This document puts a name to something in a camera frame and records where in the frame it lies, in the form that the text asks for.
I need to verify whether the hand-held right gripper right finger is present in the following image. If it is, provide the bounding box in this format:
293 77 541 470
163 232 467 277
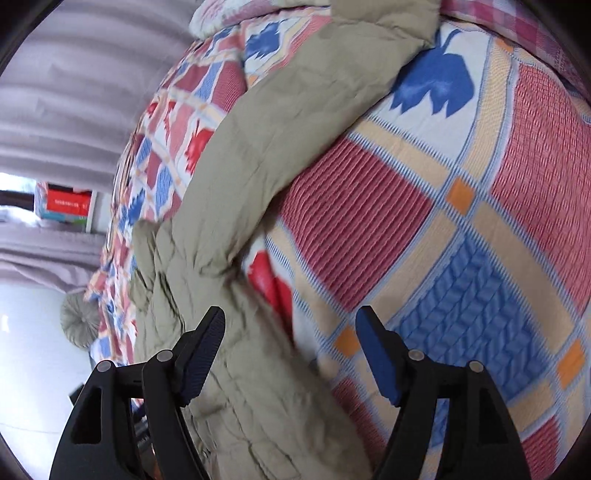
355 305 544 480

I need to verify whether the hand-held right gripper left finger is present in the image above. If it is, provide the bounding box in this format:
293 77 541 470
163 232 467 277
48 306 227 480

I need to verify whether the khaki padded jacket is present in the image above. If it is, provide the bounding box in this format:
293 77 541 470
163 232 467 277
129 0 441 480

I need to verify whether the round grey cushion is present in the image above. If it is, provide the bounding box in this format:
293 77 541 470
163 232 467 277
60 292 100 348

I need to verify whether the leaf-print checked bed sheet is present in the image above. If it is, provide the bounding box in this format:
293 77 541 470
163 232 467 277
85 4 591 480

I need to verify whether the red and white box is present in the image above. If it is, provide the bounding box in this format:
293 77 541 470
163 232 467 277
34 182 101 234

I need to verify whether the grey curtain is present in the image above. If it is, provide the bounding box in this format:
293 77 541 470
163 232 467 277
0 0 204 296

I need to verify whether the pink plaid quilt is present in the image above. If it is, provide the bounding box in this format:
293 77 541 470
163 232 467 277
191 0 591 100

